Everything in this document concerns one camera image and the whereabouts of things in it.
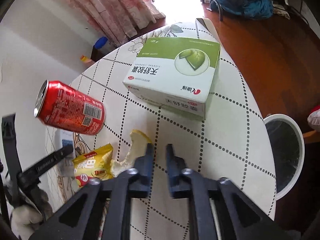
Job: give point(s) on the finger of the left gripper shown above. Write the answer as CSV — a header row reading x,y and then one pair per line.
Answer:
x,y
25,180

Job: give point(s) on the yellow fruit peel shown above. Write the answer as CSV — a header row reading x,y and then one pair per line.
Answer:
x,y
137,149

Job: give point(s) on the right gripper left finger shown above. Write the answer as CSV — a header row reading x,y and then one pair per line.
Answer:
x,y
101,208

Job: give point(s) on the pink floral curtain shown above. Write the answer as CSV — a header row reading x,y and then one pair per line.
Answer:
x,y
118,20

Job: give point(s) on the green white medicine box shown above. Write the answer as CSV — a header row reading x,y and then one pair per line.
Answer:
x,y
176,72

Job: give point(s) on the pink cushion corner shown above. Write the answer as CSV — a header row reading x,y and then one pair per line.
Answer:
x,y
314,119

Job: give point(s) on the floral patterned tablecloth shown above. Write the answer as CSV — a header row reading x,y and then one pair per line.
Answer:
x,y
231,142

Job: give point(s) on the red soda can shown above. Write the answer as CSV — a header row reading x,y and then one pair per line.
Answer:
x,y
61,106

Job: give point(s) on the blue capped bottle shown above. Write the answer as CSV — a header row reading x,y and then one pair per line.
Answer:
x,y
99,49

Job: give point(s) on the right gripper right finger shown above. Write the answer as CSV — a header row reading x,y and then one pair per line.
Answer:
x,y
218,209

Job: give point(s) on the white round trash bin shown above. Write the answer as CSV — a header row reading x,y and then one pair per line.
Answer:
x,y
288,150

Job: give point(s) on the yellow panda snack bag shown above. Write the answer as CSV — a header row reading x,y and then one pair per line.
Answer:
x,y
95,164

